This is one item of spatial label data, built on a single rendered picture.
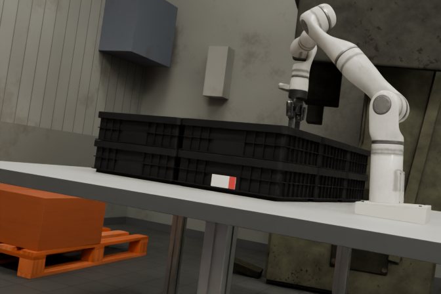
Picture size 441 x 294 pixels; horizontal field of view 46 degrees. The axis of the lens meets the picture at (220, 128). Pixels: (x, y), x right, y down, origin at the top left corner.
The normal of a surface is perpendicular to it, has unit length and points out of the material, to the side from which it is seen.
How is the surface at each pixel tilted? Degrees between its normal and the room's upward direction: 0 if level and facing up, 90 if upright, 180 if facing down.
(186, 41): 90
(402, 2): 90
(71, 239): 90
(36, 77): 90
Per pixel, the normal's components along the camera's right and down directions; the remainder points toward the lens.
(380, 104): -0.73, -0.07
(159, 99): -0.43, -0.11
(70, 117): 0.90, 0.09
